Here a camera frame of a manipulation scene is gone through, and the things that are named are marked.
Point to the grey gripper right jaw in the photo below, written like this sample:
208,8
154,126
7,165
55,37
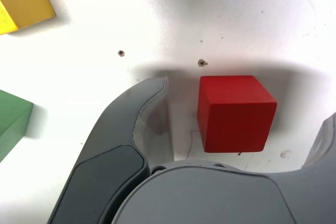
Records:
199,197

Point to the green cube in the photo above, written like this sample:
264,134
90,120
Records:
13,119

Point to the red cube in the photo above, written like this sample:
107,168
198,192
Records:
236,119

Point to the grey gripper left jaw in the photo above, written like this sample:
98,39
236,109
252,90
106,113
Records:
110,134

